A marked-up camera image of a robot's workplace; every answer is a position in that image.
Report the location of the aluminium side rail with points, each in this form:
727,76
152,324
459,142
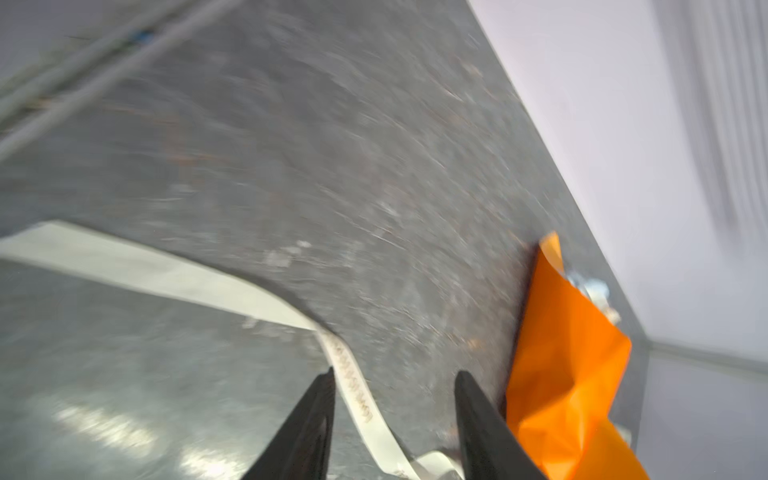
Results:
35,103

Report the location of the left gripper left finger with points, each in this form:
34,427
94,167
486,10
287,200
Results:
301,447

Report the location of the white printed ribbon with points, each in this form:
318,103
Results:
85,253

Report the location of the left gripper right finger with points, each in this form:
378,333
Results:
489,450

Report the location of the orange wrapping paper sheet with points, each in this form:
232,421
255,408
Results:
568,364

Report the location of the white fake rose stem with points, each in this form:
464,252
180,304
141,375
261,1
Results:
598,292

